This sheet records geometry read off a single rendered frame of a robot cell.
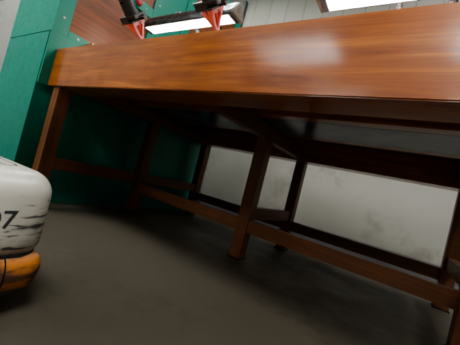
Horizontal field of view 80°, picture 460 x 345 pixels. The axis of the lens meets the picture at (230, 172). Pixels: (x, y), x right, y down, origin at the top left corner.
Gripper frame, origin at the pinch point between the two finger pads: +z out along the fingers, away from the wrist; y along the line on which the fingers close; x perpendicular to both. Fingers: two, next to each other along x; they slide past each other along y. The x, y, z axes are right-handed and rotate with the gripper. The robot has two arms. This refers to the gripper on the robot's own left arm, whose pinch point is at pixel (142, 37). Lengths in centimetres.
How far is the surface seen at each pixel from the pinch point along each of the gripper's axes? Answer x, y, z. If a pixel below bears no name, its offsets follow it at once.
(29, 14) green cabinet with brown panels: 2, 80, -19
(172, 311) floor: 75, -64, 45
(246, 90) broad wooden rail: 29, -69, 8
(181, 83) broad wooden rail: 28, -45, 7
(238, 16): -27.4, -33.0, 2.9
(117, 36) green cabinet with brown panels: -21, 46, 3
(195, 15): -25.4, -11.2, -0.5
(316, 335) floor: 58, -94, 65
